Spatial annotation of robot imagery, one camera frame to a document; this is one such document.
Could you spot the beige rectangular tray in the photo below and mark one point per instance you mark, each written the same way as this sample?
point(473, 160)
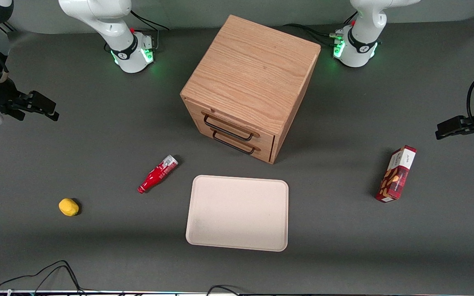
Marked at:
point(238, 213)

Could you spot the yellow lemon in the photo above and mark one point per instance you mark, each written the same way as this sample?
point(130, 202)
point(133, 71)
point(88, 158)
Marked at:
point(68, 206)

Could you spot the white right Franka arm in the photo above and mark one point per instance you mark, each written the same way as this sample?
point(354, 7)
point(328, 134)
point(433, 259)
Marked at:
point(126, 44)

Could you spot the red cookie box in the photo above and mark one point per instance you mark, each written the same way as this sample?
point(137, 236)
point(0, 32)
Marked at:
point(396, 174)

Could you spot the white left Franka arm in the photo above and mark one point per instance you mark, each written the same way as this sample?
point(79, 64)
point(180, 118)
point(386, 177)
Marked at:
point(360, 41)

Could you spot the oak wooden drawer cabinet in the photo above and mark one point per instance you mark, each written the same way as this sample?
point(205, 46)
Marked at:
point(253, 70)

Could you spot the wooden drawer front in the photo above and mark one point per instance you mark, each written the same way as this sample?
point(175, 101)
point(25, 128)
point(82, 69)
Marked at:
point(261, 153)
point(237, 123)

